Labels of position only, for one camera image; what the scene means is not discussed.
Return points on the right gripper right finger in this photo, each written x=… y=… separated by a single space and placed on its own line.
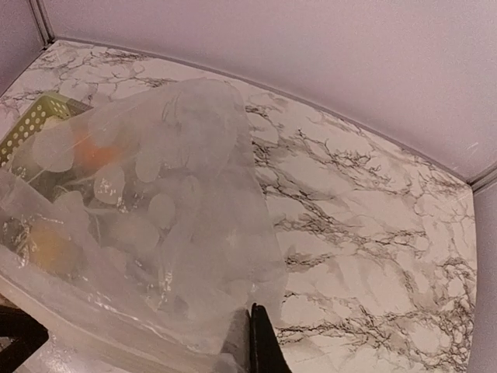
x=265 y=353

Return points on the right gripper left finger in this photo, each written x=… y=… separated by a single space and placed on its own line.
x=235 y=355

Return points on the clear zip top bag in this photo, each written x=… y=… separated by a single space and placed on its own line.
x=173 y=238

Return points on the yellow lemon toy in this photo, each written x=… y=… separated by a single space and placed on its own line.
x=51 y=252

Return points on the green perforated plastic basket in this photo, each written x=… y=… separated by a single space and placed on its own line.
x=47 y=110

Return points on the orange yellow mango toy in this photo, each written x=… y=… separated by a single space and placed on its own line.
x=92 y=157

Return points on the right aluminium frame post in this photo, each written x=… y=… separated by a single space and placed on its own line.
x=484 y=179

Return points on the aluminium frame post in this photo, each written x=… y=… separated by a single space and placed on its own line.
x=40 y=15
x=484 y=179

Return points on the left aluminium frame post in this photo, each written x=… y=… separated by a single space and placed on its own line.
x=40 y=15

